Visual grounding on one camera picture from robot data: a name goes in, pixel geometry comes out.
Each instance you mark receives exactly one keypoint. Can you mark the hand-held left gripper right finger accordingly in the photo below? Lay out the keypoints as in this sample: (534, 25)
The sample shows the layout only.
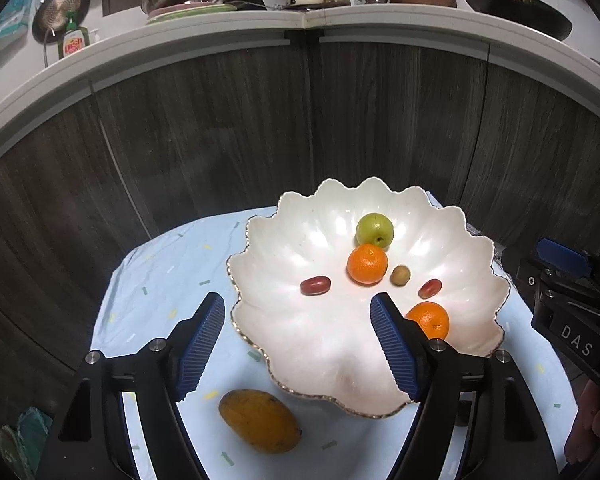
(395, 350)

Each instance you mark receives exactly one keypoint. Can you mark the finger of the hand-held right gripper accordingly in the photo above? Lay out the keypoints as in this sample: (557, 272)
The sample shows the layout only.
(530, 272)
(562, 257)

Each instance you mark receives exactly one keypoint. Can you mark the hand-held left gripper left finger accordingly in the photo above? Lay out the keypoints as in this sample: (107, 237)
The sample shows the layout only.
(202, 345)

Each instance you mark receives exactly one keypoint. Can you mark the orange tangerine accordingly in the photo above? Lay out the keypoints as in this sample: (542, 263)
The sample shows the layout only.
(367, 265)
(428, 321)

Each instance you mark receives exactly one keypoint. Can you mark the red jujube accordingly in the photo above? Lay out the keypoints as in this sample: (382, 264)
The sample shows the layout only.
(315, 285)
(429, 288)

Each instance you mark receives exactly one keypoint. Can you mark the brown longan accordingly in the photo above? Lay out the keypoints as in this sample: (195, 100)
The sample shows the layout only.
(400, 275)

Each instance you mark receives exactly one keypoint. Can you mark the white scalloped plate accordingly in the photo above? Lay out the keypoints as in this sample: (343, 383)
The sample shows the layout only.
(320, 330)

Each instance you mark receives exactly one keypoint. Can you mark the yellow mango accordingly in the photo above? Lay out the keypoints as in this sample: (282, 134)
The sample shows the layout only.
(259, 422)

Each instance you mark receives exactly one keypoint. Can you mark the green apple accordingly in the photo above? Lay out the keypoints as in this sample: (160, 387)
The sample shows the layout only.
(374, 230)

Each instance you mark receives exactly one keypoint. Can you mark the person's right hand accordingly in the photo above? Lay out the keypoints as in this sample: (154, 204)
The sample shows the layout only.
(592, 420)

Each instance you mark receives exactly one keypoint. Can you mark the light blue tablecloth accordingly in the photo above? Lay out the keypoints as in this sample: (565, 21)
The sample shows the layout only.
(160, 280)

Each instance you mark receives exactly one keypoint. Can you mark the dark wood-grain cabinet door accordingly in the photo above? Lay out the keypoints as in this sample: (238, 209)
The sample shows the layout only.
(205, 130)
(545, 170)
(395, 115)
(45, 235)

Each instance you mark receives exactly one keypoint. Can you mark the green leaf-shaped object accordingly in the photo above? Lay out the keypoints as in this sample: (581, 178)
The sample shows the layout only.
(22, 440)

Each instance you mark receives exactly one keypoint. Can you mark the black wok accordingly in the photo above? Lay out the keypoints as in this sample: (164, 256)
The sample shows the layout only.
(520, 10)

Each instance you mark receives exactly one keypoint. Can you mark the white kitchen countertop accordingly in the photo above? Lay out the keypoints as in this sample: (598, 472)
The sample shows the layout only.
(180, 32)

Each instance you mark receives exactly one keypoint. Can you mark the white pump bottle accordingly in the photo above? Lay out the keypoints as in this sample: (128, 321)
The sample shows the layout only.
(97, 35)

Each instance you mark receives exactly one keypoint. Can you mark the green basin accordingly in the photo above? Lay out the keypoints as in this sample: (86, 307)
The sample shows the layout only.
(180, 17)

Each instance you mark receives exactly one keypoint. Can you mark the green dish soap bottle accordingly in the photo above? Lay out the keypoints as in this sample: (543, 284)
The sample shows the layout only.
(73, 42)

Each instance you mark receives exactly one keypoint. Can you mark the pink plate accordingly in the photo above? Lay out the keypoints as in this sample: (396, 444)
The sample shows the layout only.
(195, 7)

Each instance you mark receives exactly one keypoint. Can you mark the copper strainer pan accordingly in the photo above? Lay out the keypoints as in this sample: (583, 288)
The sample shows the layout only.
(60, 15)

